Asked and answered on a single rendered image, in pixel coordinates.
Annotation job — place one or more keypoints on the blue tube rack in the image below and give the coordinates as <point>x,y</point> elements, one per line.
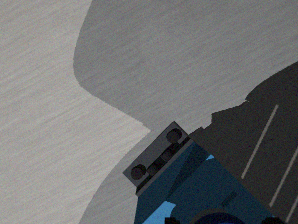
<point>194,182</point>

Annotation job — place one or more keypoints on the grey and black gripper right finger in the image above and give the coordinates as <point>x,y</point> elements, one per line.
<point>272,220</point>

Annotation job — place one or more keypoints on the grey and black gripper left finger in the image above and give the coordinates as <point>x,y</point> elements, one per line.
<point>171,220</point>

